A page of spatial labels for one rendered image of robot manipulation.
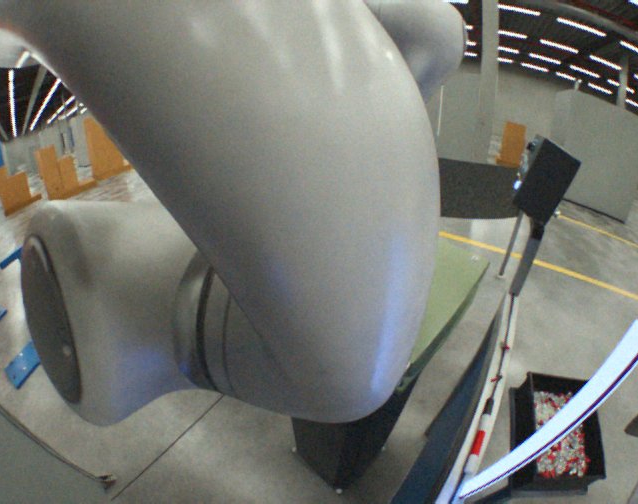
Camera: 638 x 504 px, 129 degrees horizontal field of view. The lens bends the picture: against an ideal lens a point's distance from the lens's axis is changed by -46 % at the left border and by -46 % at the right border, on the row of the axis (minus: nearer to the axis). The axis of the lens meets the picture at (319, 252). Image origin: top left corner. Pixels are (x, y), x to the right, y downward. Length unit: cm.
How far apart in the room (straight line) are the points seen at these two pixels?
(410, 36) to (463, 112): 578
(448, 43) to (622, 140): 655
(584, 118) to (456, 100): 271
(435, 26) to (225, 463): 147
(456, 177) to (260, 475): 194
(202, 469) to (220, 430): 22
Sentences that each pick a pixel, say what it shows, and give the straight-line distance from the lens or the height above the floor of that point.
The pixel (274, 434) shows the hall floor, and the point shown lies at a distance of 138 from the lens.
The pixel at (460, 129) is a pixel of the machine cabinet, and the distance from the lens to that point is 614.
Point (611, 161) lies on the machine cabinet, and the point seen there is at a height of 113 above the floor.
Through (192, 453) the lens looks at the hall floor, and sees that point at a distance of 144.
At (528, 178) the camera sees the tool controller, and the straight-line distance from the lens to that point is 74.
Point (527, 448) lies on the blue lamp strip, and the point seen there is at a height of 103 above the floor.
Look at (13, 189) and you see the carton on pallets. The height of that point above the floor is 55.
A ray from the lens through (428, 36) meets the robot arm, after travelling 36.
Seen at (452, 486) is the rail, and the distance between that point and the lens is 46.
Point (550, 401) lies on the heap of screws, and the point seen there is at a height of 85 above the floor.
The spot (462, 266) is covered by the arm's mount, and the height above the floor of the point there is 101.
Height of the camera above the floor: 127
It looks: 31 degrees down
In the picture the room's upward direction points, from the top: straight up
